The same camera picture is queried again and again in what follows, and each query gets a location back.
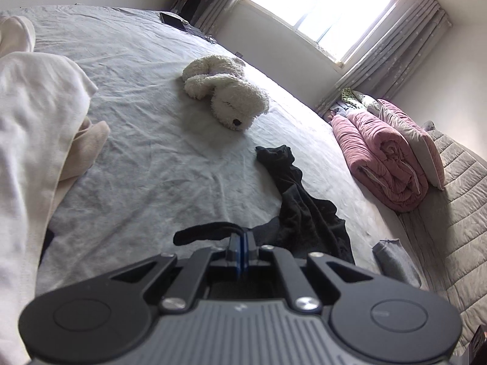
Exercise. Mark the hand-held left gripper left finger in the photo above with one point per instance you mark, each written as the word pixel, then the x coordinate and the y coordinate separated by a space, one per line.
pixel 235 253

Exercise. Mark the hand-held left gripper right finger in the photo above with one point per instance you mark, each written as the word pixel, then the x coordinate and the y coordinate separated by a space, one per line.
pixel 247 253

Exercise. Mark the black T-shirt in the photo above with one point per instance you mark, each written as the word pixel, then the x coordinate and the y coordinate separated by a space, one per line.
pixel 304 216

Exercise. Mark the small grey cloth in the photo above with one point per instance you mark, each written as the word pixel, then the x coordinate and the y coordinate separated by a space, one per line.
pixel 397 264

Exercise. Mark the pink quilt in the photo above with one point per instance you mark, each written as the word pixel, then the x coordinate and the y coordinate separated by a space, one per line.
pixel 376 163

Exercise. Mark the white plush dog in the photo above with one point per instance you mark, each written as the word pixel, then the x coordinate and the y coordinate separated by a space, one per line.
pixel 232 95

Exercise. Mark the beige cloth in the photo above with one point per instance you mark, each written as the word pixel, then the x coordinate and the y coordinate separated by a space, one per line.
pixel 87 144

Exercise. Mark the green patterned pillow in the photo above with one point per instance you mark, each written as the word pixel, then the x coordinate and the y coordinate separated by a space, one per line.
pixel 352 98

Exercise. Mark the grey bed sheet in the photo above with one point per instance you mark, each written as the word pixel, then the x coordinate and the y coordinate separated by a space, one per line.
pixel 152 83

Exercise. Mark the grey pillow with pink trim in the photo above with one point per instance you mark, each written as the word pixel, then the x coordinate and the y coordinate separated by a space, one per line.
pixel 416 140

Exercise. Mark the grey quilted bedspread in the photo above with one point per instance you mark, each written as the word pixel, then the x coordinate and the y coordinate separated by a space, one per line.
pixel 452 216

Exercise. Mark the white garment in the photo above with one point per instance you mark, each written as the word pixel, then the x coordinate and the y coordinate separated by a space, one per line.
pixel 30 129

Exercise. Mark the dark phone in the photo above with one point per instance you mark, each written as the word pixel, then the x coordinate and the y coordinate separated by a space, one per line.
pixel 172 20

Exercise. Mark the grey patterned curtain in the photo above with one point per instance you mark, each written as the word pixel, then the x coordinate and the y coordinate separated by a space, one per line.
pixel 224 0
pixel 399 53

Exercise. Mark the window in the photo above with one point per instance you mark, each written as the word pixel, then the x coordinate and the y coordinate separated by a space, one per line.
pixel 323 7

